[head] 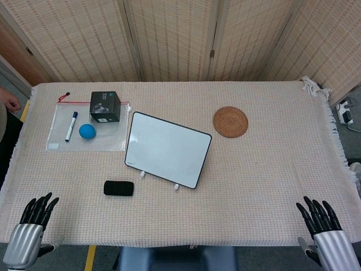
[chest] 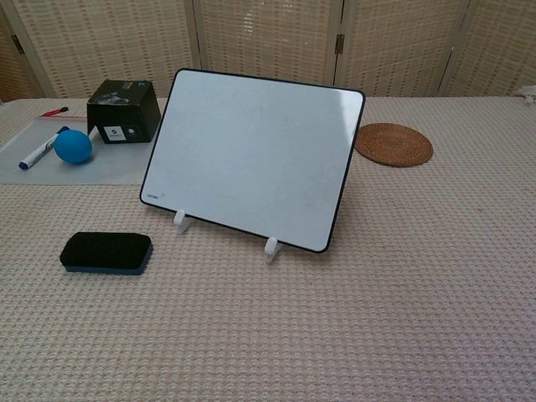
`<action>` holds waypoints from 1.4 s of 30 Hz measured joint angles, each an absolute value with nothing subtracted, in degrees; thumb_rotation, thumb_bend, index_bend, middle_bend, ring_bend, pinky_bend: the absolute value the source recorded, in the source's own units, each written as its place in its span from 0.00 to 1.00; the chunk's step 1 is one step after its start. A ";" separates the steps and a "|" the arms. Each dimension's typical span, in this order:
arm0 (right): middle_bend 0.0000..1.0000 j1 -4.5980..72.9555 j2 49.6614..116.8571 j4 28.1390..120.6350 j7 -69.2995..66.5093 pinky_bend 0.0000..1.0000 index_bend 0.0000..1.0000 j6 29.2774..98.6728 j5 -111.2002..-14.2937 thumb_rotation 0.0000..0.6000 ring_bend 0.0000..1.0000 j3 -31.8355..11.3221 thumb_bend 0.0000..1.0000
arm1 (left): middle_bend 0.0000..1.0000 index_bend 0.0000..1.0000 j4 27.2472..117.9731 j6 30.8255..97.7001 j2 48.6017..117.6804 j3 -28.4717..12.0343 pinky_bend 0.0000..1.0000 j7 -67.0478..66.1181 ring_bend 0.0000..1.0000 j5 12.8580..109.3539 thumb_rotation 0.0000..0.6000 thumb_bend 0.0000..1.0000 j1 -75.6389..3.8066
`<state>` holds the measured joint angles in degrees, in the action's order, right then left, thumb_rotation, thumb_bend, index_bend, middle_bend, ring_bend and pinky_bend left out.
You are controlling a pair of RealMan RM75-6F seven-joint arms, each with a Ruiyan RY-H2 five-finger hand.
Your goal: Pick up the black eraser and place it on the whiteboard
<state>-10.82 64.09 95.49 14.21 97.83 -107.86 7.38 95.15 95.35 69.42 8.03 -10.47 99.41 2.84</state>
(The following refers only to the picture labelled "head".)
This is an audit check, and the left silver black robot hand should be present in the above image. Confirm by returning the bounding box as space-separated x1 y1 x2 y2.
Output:
2 192 65 268

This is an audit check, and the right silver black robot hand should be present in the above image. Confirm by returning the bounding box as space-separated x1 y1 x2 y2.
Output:
295 196 361 271

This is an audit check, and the black whiteboard eraser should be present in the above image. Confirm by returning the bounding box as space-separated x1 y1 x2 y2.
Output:
103 180 135 198

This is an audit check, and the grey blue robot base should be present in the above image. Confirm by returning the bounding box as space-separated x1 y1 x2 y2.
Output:
112 246 238 271

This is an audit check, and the blue capped whiteboard marker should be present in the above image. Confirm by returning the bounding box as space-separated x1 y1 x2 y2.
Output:
65 111 79 142

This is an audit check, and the black framed whiteboard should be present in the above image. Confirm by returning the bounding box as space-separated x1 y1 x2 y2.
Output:
124 111 213 190

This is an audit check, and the beige waffle weave tablecloth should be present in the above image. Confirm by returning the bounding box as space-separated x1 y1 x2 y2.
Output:
0 75 356 251

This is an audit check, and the blue ball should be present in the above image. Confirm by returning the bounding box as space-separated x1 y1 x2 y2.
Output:
78 124 97 140

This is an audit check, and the clear zipper pouch red zip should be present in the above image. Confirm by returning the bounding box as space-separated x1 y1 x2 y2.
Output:
46 92 133 154

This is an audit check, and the white power strip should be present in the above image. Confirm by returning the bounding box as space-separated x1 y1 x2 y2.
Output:
336 98 355 125

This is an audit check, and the bystander person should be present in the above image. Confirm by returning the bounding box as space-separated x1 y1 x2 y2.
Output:
0 86 23 187

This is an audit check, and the black cardboard box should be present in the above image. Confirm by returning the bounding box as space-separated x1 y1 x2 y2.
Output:
89 91 122 124

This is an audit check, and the round woven rattan coaster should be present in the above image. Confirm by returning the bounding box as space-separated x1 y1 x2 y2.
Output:
213 106 249 139

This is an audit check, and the woven folding screen panel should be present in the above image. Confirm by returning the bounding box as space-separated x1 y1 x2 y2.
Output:
0 0 142 83
210 0 304 82
122 0 225 82
0 16 54 88
265 0 361 107

